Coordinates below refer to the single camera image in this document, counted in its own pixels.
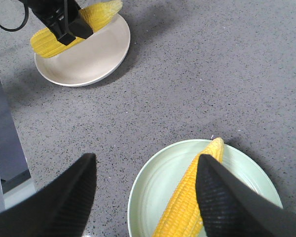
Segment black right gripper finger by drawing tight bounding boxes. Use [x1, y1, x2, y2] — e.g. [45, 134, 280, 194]
[0, 153, 97, 237]
[195, 155, 296, 237]
[56, 15, 93, 45]

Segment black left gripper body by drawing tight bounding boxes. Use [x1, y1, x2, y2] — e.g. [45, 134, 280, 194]
[22, 0, 81, 30]

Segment yellow corn cob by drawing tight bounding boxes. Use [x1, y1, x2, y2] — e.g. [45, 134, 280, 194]
[30, 0, 123, 58]
[152, 137, 224, 237]

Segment beige plate right counter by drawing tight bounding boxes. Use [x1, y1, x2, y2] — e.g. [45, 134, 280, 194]
[35, 14, 131, 87]

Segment grey side cabinet door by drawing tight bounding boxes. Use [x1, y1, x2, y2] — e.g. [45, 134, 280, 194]
[0, 49, 37, 218]

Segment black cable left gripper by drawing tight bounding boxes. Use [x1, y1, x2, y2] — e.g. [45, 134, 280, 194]
[0, 0, 30, 32]

